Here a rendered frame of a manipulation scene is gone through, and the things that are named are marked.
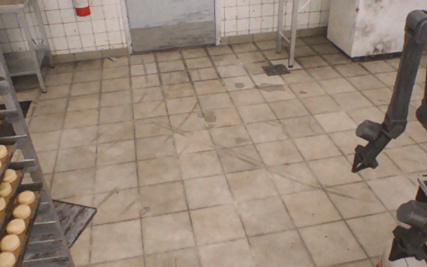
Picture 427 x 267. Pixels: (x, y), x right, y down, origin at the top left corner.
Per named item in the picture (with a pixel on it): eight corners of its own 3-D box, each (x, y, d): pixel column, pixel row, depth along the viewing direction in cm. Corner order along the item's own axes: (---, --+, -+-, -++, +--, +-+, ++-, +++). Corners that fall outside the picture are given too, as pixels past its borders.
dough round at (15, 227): (19, 236, 114) (17, 232, 113) (3, 234, 115) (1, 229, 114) (29, 224, 118) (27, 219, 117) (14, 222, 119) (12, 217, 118)
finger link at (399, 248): (383, 263, 123) (404, 244, 118) (376, 245, 129) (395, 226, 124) (401, 270, 124) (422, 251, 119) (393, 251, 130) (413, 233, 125)
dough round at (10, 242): (3, 256, 108) (1, 251, 107) (-2, 244, 111) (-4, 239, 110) (22, 246, 111) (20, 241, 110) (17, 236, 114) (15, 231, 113)
